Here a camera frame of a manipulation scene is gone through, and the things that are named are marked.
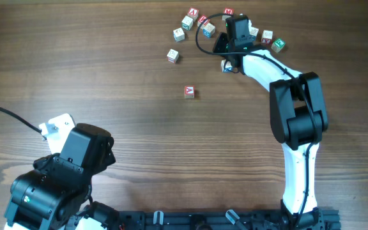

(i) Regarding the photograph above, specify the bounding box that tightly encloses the blue X block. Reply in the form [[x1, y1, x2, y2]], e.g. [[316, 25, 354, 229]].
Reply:
[[221, 59, 233, 72]]

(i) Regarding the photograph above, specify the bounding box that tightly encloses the red a block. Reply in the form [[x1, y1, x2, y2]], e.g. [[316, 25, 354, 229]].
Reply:
[[187, 7, 199, 21], [185, 86, 195, 98]]

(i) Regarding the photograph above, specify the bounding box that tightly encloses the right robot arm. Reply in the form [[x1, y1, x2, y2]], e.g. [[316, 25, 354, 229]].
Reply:
[[213, 13, 328, 226]]

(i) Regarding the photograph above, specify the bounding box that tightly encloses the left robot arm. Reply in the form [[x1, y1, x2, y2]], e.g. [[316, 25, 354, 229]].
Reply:
[[4, 123, 116, 229]]

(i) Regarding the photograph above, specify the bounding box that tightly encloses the blue P block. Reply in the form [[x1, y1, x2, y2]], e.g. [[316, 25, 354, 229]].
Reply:
[[249, 27, 259, 42]]

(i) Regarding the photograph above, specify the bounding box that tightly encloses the blue-sided picture block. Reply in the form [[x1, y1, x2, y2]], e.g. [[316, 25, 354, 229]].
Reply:
[[203, 23, 215, 38]]

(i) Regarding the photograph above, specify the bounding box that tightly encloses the red Y block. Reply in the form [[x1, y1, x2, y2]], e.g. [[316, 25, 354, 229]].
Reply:
[[261, 30, 273, 44]]

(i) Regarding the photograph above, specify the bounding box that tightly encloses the red M block upright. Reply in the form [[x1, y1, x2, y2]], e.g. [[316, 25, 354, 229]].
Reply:
[[222, 8, 234, 20]]

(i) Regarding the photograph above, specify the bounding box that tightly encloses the red M block tilted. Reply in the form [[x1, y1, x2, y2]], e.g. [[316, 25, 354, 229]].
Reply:
[[197, 15, 210, 30]]

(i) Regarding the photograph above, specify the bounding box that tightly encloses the green F block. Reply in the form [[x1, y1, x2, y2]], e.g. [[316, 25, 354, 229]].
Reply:
[[271, 38, 286, 53]]

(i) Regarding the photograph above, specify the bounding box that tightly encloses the red A block top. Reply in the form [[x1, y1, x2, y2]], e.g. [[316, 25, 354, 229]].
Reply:
[[187, 7, 199, 21]]

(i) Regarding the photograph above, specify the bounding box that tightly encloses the green-sided white block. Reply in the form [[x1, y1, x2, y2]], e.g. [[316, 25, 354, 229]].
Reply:
[[181, 15, 194, 31]]

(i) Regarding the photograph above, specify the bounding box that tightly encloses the white number 2 block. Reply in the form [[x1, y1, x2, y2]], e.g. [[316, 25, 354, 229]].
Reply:
[[173, 27, 185, 42]]

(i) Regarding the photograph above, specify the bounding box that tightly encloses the white Z block red side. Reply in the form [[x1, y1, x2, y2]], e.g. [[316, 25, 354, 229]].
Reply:
[[167, 49, 179, 63]]

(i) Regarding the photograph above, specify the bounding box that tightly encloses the right camera black cable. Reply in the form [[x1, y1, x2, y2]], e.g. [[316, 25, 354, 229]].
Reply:
[[195, 12, 319, 221]]

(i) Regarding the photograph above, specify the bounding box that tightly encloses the camera black cable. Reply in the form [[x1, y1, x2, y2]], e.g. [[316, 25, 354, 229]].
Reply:
[[195, 12, 319, 221], [0, 103, 43, 135]]

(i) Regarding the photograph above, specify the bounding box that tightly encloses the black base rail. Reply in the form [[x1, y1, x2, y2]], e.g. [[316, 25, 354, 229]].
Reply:
[[119, 209, 342, 230]]

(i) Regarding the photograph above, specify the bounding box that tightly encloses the left camera black cable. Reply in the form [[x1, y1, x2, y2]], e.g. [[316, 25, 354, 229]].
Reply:
[[0, 103, 43, 135]]

